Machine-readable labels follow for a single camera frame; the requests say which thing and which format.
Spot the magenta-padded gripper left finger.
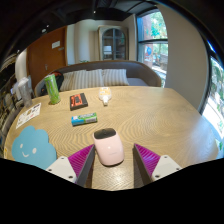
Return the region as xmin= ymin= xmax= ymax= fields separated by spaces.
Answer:
xmin=45 ymin=143 xmax=96 ymax=188

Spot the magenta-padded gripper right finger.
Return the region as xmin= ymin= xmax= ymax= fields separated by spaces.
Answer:
xmin=133 ymin=143 xmax=183 ymax=186

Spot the pink computer mouse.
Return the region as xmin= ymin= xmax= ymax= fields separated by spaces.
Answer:
xmin=92 ymin=127 xmax=125 ymax=167

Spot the blue cloud-shaped mouse pad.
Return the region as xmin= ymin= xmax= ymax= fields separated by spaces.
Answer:
xmin=11 ymin=125 xmax=58 ymax=171

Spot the green and blue small pack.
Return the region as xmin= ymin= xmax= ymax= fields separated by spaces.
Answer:
xmin=70 ymin=112 xmax=98 ymax=127

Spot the white sticker sheet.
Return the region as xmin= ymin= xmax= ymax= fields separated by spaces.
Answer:
xmin=15 ymin=102 xmax=42 ymax=130

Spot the black box with red print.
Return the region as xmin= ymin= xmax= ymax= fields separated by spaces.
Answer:
xmin=69 ymin=92 xmax=89 ymax=112

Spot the green drink can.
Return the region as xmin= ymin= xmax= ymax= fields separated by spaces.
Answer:
xmin=44 ymin=73 xmax=62 ymax=105

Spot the black-framed window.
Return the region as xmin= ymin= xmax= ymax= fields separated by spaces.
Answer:
xmin=199 ymin=41 xmax=224 ymax=151
xmin=136 ymin=9 xmax=169 ymax=88

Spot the white squeeze tube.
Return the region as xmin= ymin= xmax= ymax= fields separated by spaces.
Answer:
xmin=98 ymin=86 xmax=112 ymax=107

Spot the black bag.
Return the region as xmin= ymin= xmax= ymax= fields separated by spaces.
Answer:
xmin=49 ymin=71 xmax=65 ymax=92

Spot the striped cushion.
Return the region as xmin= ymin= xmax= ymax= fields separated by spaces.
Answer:
xmin=101 ymin=68 xmax=130 ymax=87
xmin=59 ymin=68 xmax=105 ymax=92

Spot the brown curved sofa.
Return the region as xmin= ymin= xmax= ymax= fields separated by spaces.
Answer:
xmin=34 ymin=59 xmax=163 ymax=98

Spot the brown wooden door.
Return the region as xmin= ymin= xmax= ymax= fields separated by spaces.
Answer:
xmin=26 ymin=26 xmax=68 ymax=83

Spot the white sign on door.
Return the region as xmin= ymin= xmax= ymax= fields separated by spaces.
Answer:
xmin=51 ymin=40 xmax=62 ymax=50

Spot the glass-door cabinet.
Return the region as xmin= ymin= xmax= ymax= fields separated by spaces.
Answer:
xmin=97 ymin=25 xmax=130 ymax=62

